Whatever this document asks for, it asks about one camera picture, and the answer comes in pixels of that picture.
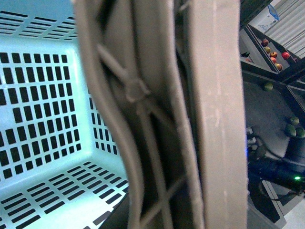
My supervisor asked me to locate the light blue plastic basket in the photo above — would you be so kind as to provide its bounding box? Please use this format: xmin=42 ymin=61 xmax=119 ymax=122
xmin=0 ymin=0 xmax=128 ymax=229

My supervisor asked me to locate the dark green avocado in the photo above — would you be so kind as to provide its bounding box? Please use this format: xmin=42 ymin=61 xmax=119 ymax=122
xmin=285 ymin=124 xmax=296 ymax=137

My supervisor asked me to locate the green lime pair fruit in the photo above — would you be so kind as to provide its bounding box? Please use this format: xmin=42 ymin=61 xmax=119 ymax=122
xmin=288 ymin=116 xmax=300 ymax=125

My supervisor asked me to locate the red apple on shelf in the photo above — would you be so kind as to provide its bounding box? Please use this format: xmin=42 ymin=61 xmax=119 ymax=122
xmin=281 ymin=52 xmax=290 ymax=60

